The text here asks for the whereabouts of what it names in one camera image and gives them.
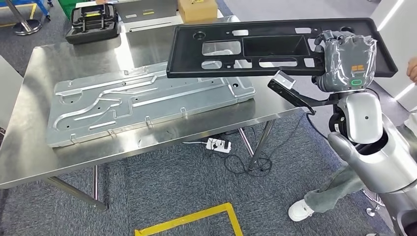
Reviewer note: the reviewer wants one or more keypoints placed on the person's right hand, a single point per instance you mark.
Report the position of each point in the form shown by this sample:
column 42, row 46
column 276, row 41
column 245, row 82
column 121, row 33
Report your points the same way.
column 413, row 70

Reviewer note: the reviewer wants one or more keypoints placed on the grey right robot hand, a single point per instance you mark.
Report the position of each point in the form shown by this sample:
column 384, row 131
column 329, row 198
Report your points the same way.
column 348, row 62

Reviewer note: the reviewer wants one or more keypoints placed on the long black plastic part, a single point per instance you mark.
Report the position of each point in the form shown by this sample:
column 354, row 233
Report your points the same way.
column 185, row 55

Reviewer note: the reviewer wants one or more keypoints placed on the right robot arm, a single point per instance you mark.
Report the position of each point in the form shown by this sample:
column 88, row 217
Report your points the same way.
column 365, row 120

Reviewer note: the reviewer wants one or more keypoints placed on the steel workbench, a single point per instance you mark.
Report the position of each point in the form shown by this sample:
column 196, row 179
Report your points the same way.
column 32, row 156

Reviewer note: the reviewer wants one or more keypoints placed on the white pillar with light strip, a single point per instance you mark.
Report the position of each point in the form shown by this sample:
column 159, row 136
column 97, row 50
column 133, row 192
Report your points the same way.
column 400, row 19

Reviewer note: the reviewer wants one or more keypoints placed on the person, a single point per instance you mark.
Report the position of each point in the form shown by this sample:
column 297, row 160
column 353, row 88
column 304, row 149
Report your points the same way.
column 332, row 192

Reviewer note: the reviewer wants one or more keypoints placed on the white power strip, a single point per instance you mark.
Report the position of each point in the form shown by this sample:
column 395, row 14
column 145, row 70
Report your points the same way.
column 218, row 145

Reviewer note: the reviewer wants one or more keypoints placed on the brown cardboard box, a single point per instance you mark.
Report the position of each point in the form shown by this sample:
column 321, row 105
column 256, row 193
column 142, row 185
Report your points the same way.
column 197, row 9

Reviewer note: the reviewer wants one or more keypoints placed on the stamped sheet metal panel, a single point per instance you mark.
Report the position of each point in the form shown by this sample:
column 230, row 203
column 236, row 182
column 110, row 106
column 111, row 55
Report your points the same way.
column 146, row 101

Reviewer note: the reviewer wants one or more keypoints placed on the yellow floor tape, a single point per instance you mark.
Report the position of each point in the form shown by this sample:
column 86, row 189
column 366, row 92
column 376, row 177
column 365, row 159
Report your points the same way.
column 195, row 218

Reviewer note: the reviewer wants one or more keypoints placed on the black crate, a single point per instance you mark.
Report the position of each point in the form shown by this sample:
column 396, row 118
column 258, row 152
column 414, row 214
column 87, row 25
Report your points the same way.
column 92, row 26

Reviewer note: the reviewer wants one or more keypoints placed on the green plastic crate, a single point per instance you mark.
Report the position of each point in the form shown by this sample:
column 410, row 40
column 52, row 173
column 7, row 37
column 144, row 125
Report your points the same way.
column 66, row 8

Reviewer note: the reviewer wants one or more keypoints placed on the blue metal cart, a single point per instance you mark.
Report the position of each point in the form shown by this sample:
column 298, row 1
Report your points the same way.
column 40, row 5

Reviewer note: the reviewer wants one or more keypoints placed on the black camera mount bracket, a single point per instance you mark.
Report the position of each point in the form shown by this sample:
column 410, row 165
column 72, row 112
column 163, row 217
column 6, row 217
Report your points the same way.
column 293, row 96

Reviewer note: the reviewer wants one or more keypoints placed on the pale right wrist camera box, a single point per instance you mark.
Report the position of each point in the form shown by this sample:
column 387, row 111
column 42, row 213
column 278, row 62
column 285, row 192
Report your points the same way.
column 284, row 79

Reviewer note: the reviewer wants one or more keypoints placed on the chrome stanchion post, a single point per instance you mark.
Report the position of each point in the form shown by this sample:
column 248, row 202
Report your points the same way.
column 24, row 26

